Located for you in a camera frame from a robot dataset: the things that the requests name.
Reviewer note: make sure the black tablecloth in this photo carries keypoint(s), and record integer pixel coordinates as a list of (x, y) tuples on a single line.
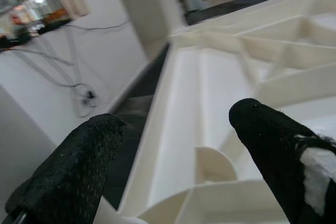
[(136, 98)]

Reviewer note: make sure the black power adapter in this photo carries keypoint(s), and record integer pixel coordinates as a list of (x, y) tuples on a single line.
[(88, 97)]

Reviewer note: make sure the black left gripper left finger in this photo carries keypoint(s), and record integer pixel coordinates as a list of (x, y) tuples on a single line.
[(71, 169)]

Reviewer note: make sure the black wall shelf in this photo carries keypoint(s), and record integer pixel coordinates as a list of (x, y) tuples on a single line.
[(15, 41)]

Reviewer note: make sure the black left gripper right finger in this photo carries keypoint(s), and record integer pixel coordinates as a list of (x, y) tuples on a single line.
[(273, 142)]

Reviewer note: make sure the white plastic children table top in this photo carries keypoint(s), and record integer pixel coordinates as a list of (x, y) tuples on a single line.
[(183, 103)]

